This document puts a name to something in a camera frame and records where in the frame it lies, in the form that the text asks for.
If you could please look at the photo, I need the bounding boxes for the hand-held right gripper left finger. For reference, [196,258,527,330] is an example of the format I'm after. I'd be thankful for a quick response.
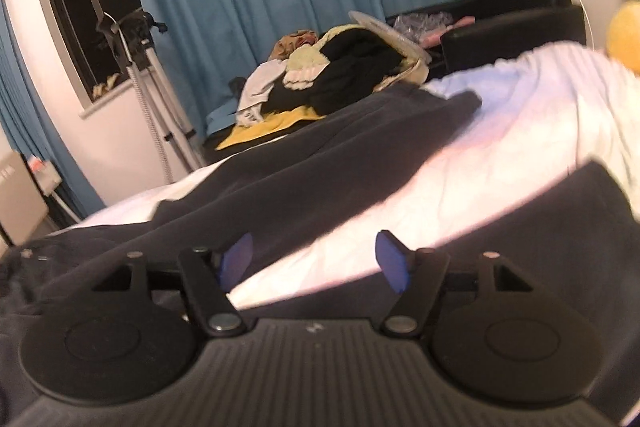
[92,233,253,338]

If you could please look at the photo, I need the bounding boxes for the brown patterned cloth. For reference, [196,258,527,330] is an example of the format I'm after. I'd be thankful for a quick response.
[271,29,321,61]

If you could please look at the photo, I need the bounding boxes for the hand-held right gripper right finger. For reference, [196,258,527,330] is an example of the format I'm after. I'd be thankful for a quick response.
[375,231,536,338]

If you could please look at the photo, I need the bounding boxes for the clear plastic bag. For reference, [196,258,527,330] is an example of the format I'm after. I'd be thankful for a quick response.
[392,13,452,38]

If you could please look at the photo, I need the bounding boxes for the black drawstring pants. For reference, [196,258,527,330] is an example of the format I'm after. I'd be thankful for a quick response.
[0,84,640,425]

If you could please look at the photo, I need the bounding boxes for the black sofa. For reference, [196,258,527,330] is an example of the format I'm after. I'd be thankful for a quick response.
[385,0,589,84]

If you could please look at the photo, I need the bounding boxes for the narrow blue curtain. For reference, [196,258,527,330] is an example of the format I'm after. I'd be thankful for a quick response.
[0,0,109,227]

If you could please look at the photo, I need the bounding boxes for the beige chair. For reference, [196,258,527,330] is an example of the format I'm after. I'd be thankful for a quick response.
[0,149,52,249]

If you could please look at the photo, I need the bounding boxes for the white cloth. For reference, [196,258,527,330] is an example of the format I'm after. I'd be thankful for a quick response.
[237,59,292,128]

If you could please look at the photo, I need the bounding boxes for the pale yellow fleece garment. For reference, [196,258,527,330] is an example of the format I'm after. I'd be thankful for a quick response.
[284,24,362,91]

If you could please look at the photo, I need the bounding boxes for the black garment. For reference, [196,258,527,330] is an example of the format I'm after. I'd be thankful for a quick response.
[261,29,417,116]

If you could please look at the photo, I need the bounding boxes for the white floral bed sheet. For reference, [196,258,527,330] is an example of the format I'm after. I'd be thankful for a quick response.
[80,42,640,309]

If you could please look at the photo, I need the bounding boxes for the garment steamer stand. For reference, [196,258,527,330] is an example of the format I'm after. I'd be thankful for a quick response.
[96,8,207,184]

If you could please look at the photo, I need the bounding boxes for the yellow cloth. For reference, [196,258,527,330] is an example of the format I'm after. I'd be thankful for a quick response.
[215,106,322,152]

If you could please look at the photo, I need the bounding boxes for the beige rag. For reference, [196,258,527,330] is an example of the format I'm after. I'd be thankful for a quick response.
[91,73,123,100]

